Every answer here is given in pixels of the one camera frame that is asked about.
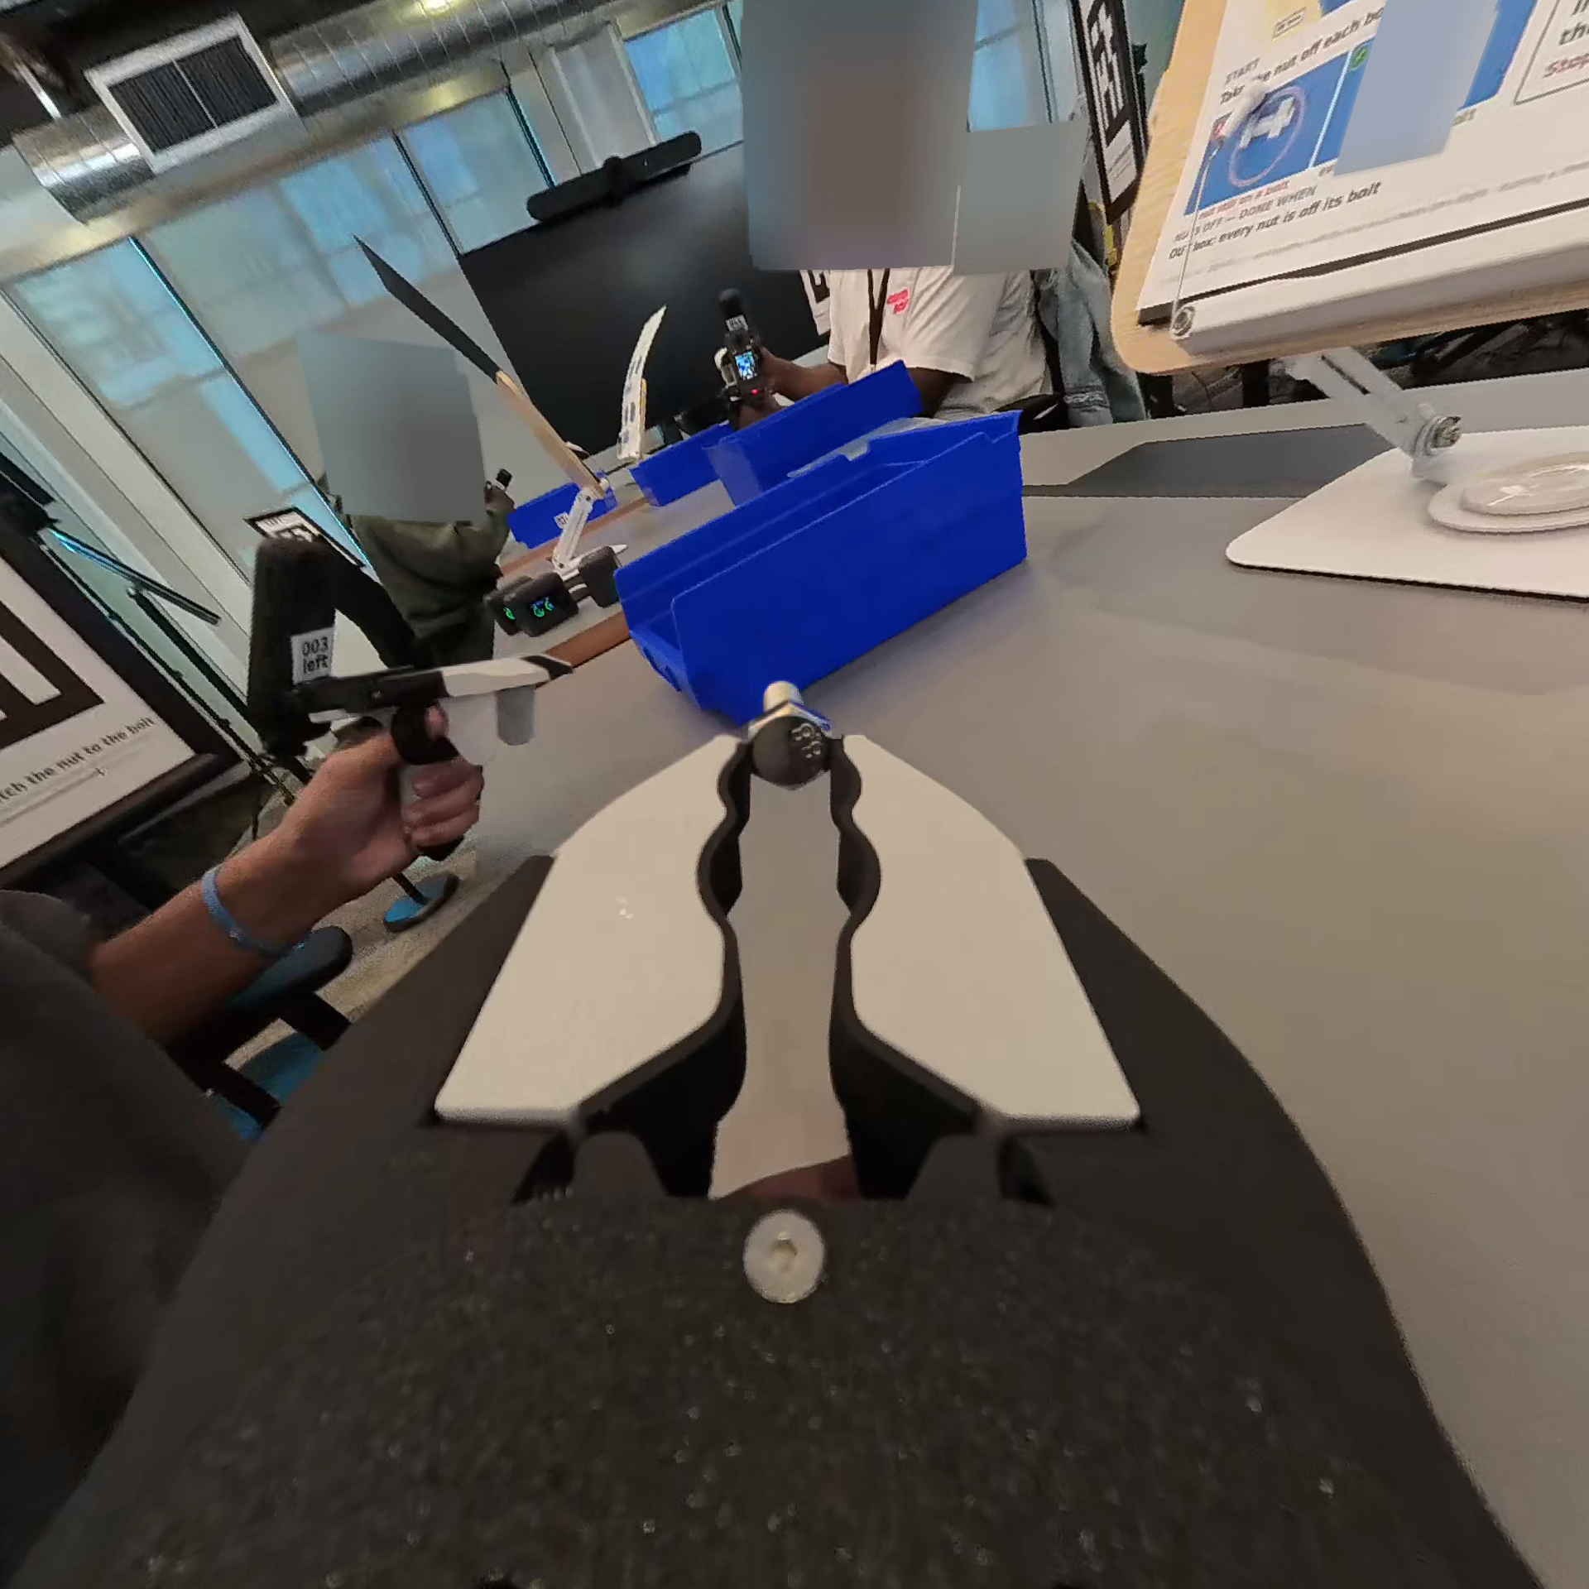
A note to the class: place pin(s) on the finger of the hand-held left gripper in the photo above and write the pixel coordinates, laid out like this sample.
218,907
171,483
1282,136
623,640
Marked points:
473,675

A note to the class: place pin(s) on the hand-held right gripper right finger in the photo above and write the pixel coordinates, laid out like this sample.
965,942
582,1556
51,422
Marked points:
994,980

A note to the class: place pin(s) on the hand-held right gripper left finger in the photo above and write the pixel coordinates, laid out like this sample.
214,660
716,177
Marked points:
584,980

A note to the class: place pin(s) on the person's left forearm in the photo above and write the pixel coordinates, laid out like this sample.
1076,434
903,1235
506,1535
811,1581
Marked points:
173,957

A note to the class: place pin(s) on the silver hex nut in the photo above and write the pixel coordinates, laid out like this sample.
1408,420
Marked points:
796,751

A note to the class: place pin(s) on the denim jacket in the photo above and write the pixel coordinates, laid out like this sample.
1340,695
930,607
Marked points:
1093,335

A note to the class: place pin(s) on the black white marker board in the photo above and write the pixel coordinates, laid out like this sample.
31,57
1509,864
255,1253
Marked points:
74,720

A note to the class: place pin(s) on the person's dark shoe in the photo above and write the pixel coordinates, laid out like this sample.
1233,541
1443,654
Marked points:
418,899

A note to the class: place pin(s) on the person's left hand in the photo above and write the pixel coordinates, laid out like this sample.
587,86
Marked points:
385,819

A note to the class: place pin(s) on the printed instruction sheet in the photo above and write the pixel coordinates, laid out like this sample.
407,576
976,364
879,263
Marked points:
1391,150

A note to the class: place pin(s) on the grey desk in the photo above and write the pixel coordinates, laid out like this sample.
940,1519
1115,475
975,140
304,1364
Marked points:
1340,870

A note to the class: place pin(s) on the black monitor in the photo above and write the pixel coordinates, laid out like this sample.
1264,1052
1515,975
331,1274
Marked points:
646,274

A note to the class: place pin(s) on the black digital timer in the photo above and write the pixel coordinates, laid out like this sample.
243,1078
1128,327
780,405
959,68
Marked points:
527,603
597,576

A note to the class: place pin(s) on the blue wristband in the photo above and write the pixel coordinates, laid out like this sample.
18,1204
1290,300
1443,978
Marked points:
235,918

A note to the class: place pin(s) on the blue plastic bin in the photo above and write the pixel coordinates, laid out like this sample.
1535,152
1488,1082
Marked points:
796,436
558,512
844,584

